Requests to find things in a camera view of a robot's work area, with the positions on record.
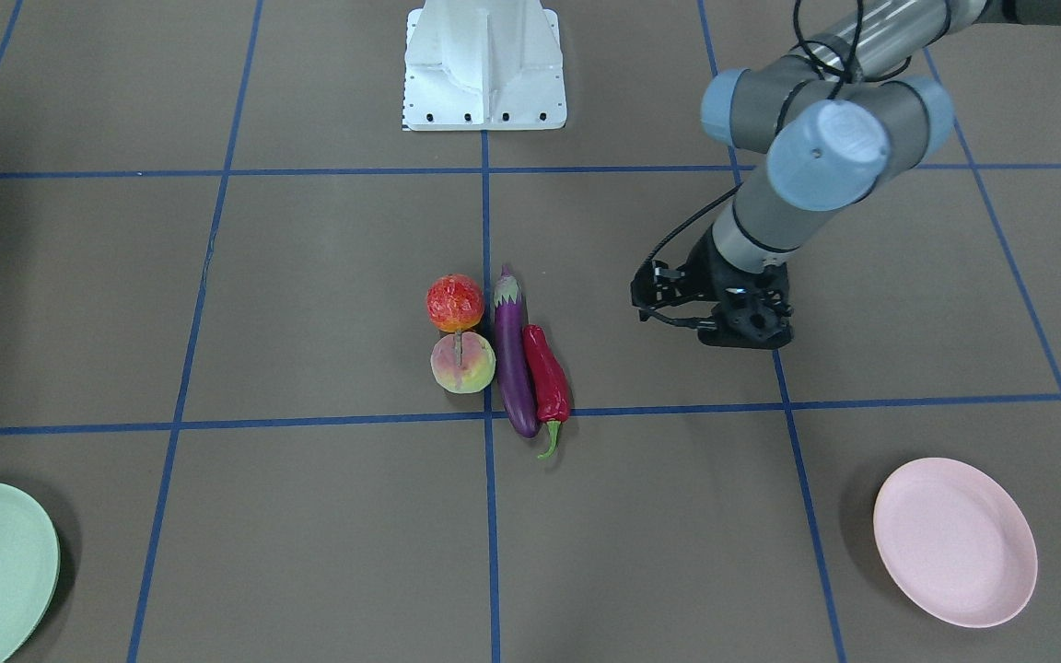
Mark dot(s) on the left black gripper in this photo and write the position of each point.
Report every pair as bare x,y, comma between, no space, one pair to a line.
705,268

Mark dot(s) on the red chili pepper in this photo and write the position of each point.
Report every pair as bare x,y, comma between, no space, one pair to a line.
552,395

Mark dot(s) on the purple eggplant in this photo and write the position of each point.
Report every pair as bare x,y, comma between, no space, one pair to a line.
513,375

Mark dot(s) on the yellow-pink peach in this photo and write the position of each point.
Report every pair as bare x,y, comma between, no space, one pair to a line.
463,363

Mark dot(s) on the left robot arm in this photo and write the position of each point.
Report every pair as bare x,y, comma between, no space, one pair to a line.
833,119

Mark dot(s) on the red orange fruit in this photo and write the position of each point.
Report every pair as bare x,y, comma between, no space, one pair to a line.
455,303

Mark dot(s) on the pink plate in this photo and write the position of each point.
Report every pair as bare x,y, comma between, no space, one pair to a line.
955,543

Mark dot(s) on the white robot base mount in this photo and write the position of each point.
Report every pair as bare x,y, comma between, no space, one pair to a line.
473,66

